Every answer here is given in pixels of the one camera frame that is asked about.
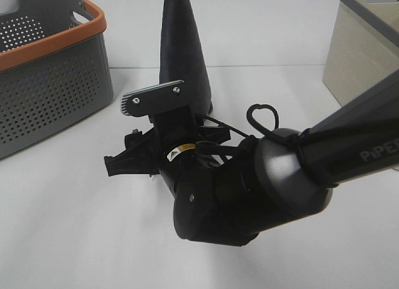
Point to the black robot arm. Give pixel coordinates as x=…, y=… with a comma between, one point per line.
x=227, y=195

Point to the dark grey towel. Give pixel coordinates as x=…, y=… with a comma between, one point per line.
x=181, y=56

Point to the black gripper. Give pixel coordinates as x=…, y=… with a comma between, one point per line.
x=168, y=148

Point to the black wrist camera silver edge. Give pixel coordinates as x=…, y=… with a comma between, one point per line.
x=156, y=99

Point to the beige bin grey rim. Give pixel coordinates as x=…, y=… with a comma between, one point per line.
x=363, y=49

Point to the grey perforated basket orange rim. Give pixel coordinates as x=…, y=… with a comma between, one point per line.
x=54, y=69

